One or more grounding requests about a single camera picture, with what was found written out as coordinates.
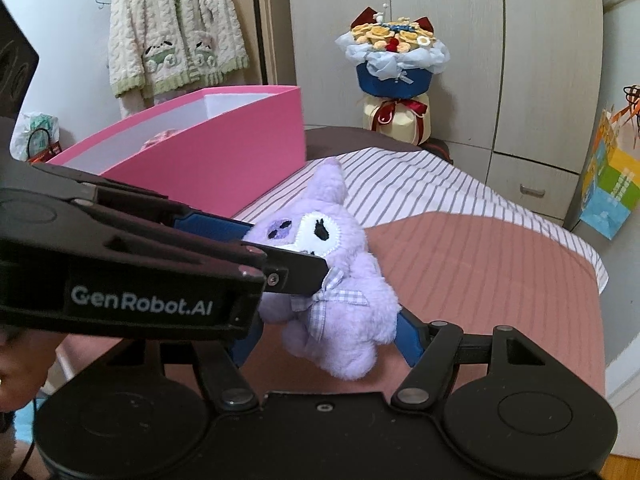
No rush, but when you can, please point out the purple plush toy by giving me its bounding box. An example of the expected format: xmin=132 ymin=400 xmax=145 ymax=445
xmin=243 ymin=158 xmax=400 ymax=380

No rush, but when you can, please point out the person's left hand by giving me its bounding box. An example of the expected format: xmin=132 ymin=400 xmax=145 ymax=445
xmin=0 ymin=330 xmax=66 ymax=412

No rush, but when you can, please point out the pink cardboard box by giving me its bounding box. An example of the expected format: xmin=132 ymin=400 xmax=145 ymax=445
xmin=51 ymin=86 xmax=306 ymax=217

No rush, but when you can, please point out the striped white cloth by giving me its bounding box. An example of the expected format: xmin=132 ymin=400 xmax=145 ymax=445
xmin=234 ymin=148 xmax=608 ymax=292

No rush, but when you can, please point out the pink knitted item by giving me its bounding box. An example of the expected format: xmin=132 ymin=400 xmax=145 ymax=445
xmin=141 ymin=129 xmax=180 ymax=150

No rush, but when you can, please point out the cream knitted cardigan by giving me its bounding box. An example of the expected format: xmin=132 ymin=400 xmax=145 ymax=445
xmin=107 ymin=0 xmax=250 ymax=118

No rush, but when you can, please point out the colourful paper gift bag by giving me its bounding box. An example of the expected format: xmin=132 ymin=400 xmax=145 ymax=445
xmin=579 ymin=84 xmax=640 ymax=240

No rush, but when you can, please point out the flower bouquet blue wrap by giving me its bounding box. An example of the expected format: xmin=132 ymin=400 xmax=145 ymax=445
xmin=335 ymin=6 xmax=450 ymax=145

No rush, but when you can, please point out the beige wardrobe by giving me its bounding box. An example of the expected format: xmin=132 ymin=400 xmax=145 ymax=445
xmin=285 ymin=0 xmax=603 ymax=221

